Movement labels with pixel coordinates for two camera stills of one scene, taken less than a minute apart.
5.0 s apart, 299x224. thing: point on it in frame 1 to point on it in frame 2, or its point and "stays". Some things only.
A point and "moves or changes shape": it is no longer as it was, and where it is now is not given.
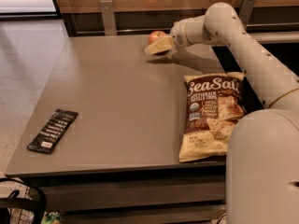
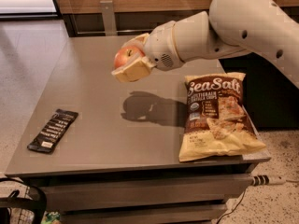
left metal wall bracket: (108, 18) stays
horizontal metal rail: (147, 31) stays
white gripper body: (178, 34) to (160, 47)
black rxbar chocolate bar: (52, 131) stays
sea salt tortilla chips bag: (214, 105) stays
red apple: (155, 36) moves or changes shape
